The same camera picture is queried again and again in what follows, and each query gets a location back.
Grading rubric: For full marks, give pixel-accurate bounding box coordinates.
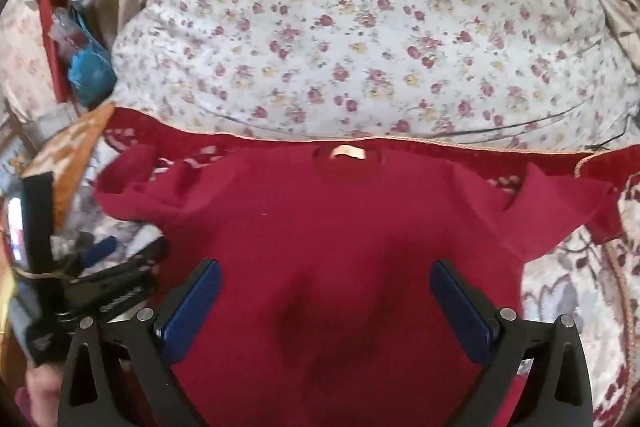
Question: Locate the orange patterned cushion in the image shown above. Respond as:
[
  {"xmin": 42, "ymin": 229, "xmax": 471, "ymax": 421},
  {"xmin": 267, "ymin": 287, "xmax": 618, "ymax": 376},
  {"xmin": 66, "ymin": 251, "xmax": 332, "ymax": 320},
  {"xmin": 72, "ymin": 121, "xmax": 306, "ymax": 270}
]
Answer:
[{"xmin": 22, "ymin": 102, "xmax": 116, "ymax": 233}]

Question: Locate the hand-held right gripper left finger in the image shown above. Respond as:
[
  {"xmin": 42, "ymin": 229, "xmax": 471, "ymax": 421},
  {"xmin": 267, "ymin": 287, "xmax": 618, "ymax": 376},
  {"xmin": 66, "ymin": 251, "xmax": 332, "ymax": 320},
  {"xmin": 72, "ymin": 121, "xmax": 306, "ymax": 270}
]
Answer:
[{"xmin": 57, "ymin": 258, "xmax": 222, "ymax": 427}]

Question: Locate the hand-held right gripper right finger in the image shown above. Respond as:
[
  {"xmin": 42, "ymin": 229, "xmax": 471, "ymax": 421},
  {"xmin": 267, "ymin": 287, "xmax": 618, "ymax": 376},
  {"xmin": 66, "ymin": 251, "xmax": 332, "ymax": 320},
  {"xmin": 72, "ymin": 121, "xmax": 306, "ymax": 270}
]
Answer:
[{"xmin": 429, "ymin": 260, "xmax": 593, "ymax": 427}]

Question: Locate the red shirt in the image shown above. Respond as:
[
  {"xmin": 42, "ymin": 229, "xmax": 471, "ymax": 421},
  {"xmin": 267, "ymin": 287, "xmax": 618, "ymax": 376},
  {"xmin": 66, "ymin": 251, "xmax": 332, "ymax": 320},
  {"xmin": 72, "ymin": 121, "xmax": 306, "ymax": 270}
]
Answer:
[{"xmin": 95, "ymin": 144, "xmax": 621, "ymax": 427}]

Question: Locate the blue plastic bag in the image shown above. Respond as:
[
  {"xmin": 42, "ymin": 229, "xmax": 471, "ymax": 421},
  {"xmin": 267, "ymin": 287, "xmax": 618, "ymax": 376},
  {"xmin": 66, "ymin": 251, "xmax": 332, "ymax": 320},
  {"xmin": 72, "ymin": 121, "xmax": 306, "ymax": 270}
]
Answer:
[{"xmin": 67, "ymin": 39, "xmax": 118, "ymax": 108}]

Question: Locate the red wooden frame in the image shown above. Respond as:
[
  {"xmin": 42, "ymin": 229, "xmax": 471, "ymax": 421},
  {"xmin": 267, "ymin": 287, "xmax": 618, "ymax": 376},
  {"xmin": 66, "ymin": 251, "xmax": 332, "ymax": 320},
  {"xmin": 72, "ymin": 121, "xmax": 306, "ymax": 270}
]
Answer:
[{"xmin": 37, "ymin": 0, "xmax": 76, "ymax": 105}]

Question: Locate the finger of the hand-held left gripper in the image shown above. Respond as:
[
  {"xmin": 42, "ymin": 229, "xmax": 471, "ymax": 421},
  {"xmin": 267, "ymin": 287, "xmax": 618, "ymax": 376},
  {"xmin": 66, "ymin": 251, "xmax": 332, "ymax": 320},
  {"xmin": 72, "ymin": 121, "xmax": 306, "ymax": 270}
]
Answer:
[
  {"xmin": 95, "ymin": 239, "xmax": 168, "ymax": 305},
  {"xmin": 75, "ymin": 234, "xmax": 118, "ymax": 270}
]

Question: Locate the person's left forearm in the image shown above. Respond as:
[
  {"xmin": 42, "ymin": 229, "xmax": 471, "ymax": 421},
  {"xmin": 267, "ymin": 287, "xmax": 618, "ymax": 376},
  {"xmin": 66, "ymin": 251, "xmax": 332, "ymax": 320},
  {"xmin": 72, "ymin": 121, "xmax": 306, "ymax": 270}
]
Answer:
[{"xmin": 15, "ymin": 364, "xmax": 63, "ymax": 427}]

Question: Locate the plush floral blanket red border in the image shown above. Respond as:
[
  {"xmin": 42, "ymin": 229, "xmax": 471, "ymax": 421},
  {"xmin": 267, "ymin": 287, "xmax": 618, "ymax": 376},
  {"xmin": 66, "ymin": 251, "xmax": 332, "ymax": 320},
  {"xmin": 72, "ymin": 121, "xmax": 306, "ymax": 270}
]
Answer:
[{"xmin": 50, "ymin": 106, "xmax": 640, "ymax": 427}]

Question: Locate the floral bed sheet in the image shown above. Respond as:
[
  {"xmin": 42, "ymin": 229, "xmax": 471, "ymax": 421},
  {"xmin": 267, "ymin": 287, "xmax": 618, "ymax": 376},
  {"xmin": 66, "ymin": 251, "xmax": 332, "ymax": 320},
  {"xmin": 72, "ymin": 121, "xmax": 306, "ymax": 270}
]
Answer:
[{"xmin": 110, "ymin": 0, "xmax": 640, "ymax": 152}]

